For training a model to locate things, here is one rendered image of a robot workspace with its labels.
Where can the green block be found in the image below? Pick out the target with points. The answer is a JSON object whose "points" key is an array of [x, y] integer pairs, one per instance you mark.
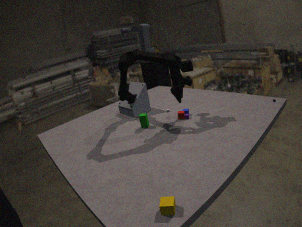
{"points": [[143, 117], [145, 124]]}

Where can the yellow cube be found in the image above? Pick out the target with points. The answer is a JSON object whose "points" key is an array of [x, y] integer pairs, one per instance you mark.
{"points": [[167, 205]]}

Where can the blue block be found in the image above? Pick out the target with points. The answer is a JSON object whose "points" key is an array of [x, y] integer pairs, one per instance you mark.
{"points": [[186, 111]]}

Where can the small purple block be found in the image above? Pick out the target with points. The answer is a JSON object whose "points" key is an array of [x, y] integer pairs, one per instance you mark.
{"points": [[186, 116]]}

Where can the red block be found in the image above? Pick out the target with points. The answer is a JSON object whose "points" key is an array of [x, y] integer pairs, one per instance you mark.
{"points": [[181, 115]]}

